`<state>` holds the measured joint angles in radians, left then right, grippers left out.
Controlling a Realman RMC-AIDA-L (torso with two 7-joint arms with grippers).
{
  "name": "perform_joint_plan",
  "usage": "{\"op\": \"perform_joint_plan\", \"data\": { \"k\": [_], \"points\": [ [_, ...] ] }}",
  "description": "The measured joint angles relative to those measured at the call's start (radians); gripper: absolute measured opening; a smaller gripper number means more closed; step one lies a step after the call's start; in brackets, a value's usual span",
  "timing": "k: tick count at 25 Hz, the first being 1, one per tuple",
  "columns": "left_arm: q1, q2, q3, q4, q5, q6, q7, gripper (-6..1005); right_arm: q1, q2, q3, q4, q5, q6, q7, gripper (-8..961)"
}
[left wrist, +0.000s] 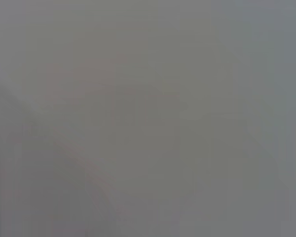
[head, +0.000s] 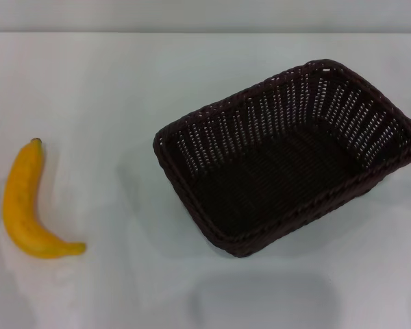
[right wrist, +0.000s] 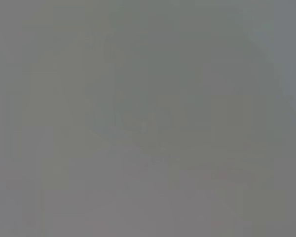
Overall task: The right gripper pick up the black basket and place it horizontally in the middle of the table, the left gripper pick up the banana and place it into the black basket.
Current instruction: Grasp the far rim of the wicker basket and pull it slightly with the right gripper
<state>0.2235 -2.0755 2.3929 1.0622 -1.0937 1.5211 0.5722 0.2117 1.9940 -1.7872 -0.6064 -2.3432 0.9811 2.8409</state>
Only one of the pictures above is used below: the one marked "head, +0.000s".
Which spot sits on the yellow banana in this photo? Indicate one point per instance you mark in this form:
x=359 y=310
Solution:
x=15 y=205

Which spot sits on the dark brown woven basket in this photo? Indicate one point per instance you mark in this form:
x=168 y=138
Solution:
x=260 y=192

